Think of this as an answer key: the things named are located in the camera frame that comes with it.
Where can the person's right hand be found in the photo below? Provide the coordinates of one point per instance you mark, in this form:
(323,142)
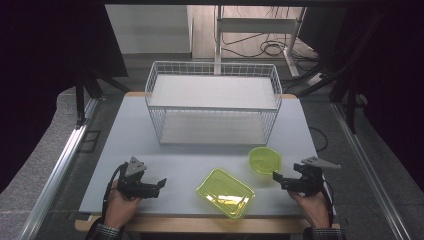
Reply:
(313,208)

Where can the white power strip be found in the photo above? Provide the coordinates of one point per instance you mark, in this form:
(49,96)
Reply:
(315,80)

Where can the aluminium rail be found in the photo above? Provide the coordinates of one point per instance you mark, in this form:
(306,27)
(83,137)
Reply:
(366,166)
(56,173)

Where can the white metal desk frame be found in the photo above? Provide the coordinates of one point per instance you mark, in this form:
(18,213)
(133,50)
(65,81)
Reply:
(256,25)

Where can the green round plastic bowl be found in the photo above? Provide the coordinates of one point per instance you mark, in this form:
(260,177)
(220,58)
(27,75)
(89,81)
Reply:
(265,160)

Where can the dark curtain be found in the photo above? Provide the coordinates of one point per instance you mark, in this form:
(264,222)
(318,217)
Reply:
(40,66)
(396,73)

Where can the black metal stand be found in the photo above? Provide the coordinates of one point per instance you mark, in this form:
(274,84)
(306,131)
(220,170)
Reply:
(80,100)
(350,96)

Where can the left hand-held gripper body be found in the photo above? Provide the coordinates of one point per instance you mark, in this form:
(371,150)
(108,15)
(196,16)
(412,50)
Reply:
(135,181)

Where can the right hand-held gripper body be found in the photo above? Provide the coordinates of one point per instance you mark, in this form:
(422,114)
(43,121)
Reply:
(310,178)

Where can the green rectangular plastic tray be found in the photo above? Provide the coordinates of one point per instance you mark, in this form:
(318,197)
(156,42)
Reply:
(226,193)

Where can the person's left hand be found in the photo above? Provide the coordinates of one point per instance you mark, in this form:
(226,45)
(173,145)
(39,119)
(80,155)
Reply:
(121,208)

